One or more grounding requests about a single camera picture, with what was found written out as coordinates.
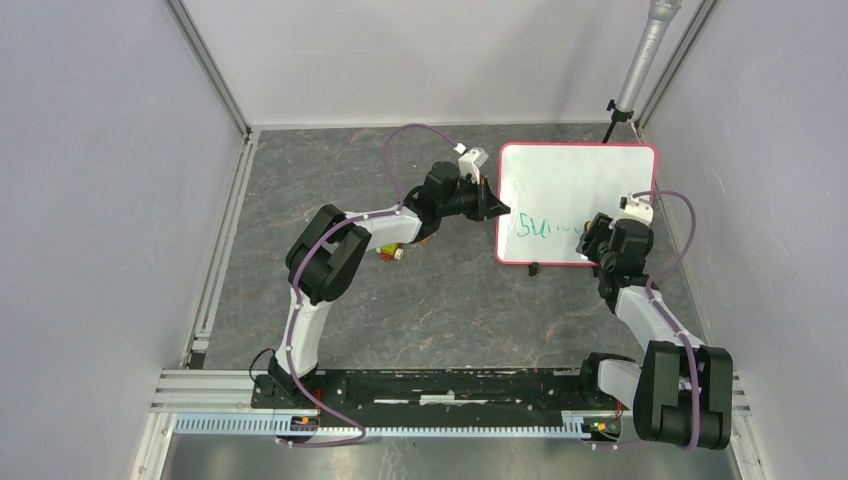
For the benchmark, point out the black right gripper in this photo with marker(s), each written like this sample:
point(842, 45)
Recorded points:
point(598, 229)

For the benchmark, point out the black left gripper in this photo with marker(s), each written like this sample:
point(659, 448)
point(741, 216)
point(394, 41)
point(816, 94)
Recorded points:
point(486, 206)

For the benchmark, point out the pink framed whiteboard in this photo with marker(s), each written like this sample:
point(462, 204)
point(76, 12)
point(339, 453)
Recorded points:
point(553, 189)

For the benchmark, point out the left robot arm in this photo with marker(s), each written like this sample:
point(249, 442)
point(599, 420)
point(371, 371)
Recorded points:
point(326, 257)

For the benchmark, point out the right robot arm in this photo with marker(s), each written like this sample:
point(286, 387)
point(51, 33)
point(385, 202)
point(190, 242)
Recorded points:
point(681, 391)

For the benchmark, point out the red yellow toy block car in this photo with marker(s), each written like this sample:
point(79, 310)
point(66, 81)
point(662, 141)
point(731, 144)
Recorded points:
point(391, 252)

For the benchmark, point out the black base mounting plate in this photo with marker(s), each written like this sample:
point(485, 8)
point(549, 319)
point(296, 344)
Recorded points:
point(461, 400)

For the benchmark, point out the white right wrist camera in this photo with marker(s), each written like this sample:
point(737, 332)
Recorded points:
point(632, 208)

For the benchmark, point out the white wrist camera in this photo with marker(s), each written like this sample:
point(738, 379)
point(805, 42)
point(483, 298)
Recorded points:
point(632, 208)
point(470, 163)

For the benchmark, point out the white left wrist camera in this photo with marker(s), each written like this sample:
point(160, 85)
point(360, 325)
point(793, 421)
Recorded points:
point(470, 163)

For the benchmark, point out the white slotted cable duct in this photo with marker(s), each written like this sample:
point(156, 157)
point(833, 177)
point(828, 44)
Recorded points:
point(424, 430)

